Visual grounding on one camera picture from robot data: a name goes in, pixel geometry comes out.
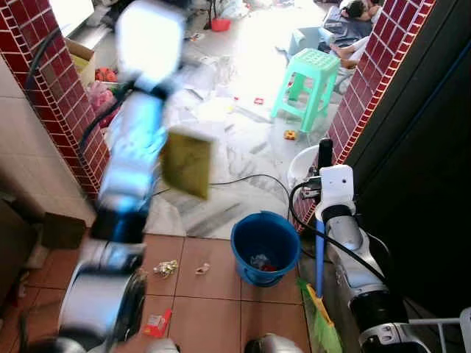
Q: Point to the blue plastic bucket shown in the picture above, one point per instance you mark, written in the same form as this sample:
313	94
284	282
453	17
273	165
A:
250	235

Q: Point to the grey-blue plastic chair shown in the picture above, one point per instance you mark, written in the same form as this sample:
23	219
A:
305	40

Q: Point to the yellow-green flat card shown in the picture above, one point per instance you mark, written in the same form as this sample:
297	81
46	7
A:
187	163

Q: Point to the small red floor scrap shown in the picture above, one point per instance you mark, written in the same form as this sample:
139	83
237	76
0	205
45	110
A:
258	100

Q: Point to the green plastic stool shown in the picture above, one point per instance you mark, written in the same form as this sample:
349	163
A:
316	66

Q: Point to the small beige paper scrap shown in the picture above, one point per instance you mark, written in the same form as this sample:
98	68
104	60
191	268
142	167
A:
202	268

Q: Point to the small orange toy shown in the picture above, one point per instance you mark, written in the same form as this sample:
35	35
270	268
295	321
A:
290	134

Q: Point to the rubbish wrappers in bucket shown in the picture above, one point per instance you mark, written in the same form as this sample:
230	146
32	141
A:
262	262

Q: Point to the red snack packet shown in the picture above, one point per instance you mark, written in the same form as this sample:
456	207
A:
157	323

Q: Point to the white plastic basin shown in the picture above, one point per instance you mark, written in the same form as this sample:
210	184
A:
300	165

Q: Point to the crumpled shiny wrapper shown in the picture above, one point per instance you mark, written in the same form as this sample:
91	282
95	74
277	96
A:
165	268

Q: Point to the grey robot right knee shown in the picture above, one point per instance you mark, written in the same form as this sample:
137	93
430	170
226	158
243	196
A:
272	344

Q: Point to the white metal rack frame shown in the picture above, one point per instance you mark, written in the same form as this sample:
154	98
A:
434	322

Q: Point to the open cardboard box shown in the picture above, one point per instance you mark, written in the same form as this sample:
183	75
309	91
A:
81	62

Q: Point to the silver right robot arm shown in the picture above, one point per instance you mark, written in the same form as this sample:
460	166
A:
360	272

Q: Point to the red plastic basin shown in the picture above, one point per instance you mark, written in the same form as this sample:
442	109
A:
221	25

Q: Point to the grey robot left knee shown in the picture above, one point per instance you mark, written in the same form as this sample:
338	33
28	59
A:
162	346

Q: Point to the pink plastic bag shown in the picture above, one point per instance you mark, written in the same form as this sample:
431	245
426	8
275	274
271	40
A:
101	99

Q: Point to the grey robot knee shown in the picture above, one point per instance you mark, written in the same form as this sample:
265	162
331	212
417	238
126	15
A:
162	346
272	344

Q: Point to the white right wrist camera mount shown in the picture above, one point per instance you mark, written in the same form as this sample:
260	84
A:
337	184

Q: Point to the resting person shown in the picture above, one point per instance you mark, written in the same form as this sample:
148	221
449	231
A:
353	29

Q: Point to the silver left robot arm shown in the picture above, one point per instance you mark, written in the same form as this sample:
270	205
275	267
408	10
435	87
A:
131	154

